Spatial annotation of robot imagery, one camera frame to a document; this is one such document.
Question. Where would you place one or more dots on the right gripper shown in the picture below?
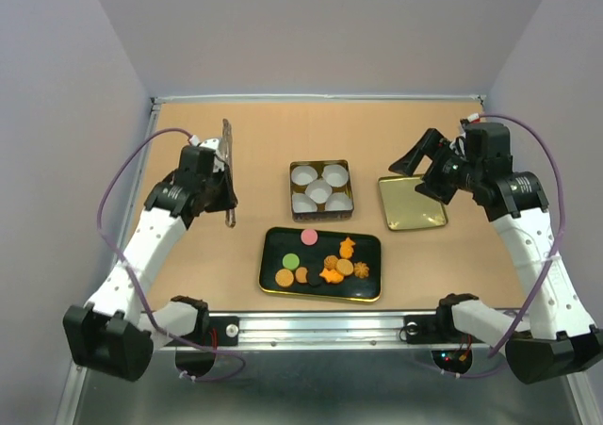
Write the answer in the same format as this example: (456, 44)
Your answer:
(427, 145)

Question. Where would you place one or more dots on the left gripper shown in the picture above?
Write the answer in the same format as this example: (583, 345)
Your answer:
(229, 199)

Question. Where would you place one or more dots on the metal tongs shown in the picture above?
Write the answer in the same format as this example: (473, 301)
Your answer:
(227, 151)

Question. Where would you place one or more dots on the pink round cookie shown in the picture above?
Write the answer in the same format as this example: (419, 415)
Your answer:
(309, 237)

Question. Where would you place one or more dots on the orange fish cookie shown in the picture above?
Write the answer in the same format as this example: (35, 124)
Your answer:
(346, 248)
(332, 276)

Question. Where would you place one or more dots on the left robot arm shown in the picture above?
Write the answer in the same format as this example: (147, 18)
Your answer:
(163, 220)

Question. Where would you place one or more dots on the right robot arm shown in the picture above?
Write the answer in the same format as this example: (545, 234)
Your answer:
(552, 335)

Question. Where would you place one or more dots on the gold tin lid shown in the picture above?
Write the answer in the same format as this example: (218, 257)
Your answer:
(405, 209)

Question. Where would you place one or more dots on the black serving tray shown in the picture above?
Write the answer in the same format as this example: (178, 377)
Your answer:
(279, 241)

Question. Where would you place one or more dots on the white paper cup bottom-left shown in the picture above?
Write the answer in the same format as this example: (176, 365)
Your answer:
(302, 204)

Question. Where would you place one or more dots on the white paper cup top-left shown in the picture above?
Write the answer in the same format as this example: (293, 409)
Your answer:
(303, 175)

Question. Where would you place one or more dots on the white paper cup top-right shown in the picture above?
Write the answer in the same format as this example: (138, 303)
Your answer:
(336, 175)

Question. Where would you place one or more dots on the white paper cup bottom-right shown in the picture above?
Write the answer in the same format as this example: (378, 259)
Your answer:
(339, 201)

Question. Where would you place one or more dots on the green round cookie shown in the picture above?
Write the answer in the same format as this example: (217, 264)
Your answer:
(291, 261)

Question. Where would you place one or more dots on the white paper cup centre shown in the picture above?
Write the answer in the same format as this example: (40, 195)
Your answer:
(319, 191)

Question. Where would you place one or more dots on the square cookie tin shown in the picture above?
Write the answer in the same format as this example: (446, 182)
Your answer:
(321, 214)

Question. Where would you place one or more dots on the round waffle cookie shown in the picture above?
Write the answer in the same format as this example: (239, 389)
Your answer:
(284, 278)

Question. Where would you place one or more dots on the small brown cookie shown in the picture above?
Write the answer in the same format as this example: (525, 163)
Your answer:
(301, 275)

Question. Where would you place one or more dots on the flower swirl cookie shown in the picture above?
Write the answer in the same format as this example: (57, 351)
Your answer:
(361, 270)

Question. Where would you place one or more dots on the black sandwich cookie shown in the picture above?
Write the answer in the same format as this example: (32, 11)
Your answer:
(314, 279)

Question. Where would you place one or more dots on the round sandwich biscuit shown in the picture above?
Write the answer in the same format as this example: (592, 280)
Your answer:
(344, 267)

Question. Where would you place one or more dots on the brown swirl cookie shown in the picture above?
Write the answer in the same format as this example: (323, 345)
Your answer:
(330, 262)

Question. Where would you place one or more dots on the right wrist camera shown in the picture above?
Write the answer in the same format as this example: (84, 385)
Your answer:
(458, 145)

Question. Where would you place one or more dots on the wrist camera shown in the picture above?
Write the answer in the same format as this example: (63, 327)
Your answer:
(216, 145)
(458, 145)

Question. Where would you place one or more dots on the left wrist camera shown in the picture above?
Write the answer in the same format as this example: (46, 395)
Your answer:
(216, 145)

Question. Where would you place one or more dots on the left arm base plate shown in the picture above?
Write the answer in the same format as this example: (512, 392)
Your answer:
(215, 331)

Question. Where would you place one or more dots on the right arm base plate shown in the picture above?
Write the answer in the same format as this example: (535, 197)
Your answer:
(428, 329)

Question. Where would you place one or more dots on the aluminium front rail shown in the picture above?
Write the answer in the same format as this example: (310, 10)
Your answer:
(330, 328)

